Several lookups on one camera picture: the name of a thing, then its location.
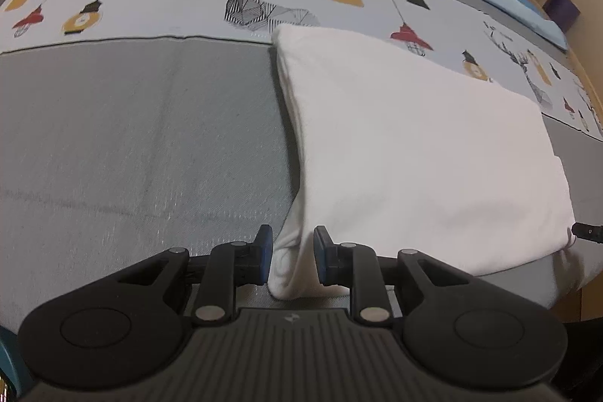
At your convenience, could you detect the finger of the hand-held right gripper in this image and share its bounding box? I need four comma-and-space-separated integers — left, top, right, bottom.
571, 222, 603, 244

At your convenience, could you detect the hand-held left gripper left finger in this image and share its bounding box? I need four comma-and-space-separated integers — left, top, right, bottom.
114, 224, 274, 328

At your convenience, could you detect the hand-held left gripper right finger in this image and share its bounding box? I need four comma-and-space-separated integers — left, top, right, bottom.
313, 225, 478, 328

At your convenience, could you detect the white long-sleeved shirt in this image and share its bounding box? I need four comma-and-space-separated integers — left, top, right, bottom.
268, 24, 577, 300

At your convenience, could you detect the grey printed bed sheet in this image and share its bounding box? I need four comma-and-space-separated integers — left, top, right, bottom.
0, 0, 603, 327

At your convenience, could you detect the purple box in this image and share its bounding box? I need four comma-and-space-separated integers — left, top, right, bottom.
542, 0, 581, 32

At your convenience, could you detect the teal object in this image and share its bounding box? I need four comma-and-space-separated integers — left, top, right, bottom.
0, 327, 25, 391

